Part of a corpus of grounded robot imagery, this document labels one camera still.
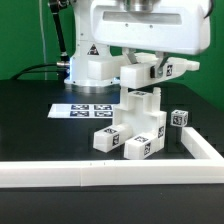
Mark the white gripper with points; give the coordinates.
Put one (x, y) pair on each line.
(174, 26)

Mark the white chair back frame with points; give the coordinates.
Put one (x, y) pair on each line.
(138, 75)

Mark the white chair seat part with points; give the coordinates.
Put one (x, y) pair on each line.
(141, 111)

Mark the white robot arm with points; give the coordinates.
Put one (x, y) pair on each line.
(87, 48)

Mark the small tagged cube right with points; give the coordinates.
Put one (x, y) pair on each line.
(179, 118)

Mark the white U-shaped fence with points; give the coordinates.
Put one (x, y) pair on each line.
(206, 166)

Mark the white marker base plate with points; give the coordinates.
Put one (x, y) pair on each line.
(81, 111)

